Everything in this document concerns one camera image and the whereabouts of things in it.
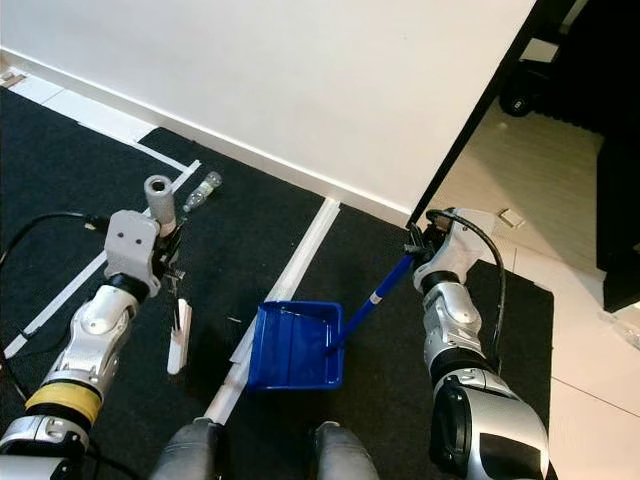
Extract grey right robot leg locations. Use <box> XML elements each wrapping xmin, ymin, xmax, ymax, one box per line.
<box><xmin>310</xmin><ymin>420</ymin><xmax>386</xmax><ymax>480</ymax></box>

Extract blue long-handled dustpan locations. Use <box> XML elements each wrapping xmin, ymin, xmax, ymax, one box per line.
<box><xmin>247</xmin><ymin>255</ymin><xmax>419</xmax><ymax>391</ymax></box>

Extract grey left robot leg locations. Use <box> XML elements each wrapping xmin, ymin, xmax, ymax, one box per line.
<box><xmin>155</xmin><ymin>418</ymin><xmax>226</xmax><ymax>480</ymax></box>

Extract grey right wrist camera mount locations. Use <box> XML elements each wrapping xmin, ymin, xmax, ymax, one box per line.
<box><xmin>425</xmin><ymin>208</ymin><xmax>486</xmax><ymax>286</ymax></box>

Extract black cabinet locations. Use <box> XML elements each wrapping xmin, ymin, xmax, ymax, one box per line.
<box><xmin>595</xmin><ymin>130</ymin><xmax>640</xmax><ymax>313</ymax></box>

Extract black wheeled furniture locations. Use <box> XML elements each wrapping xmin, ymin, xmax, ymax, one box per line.
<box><xmin>500</xmin><ymin>75</ymin><xmax>561</xmax><ymax>119</ymax></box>

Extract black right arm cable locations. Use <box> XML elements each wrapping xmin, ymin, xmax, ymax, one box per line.
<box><xmin>428</xmin><ymin>208</ymin><xmax>509</xmax><ymax>366</ymax></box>

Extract light grey left wrist camera mount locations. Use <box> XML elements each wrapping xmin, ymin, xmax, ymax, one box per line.
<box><xmin>105</xmin><ymin>210</ymin><xmax>164</xmax><ymax>299</ymax></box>

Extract grey robot leg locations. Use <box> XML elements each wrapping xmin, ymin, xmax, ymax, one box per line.
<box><xmin>155</xmin><ymin>418</ymin><xmax>226</xmax><ymax>480</ymax></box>
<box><xmin>310</xmin><ymin>420</ymin><xmax>386</xmax><ymax>480</ymax></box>

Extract clear plastic bottle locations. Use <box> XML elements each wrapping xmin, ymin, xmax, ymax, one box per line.
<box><xmin>185</xmin><ymin>170</ymin><xmax>223</xmax><ymax>213</ymax></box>

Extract black floor mat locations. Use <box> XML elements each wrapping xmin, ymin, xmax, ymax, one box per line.
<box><xmin>210</xmin><ymin>205</ymin><xmax>556</xmax><ymax>480</ymax></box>
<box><xmin>10</xmin><ymin>128</ymin><xmax>326</xmax><ymax>480</ymax></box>
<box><xmin>0</xmin><ymin>88</ymin><xmax>196</xmax><ymax>361</ymax></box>

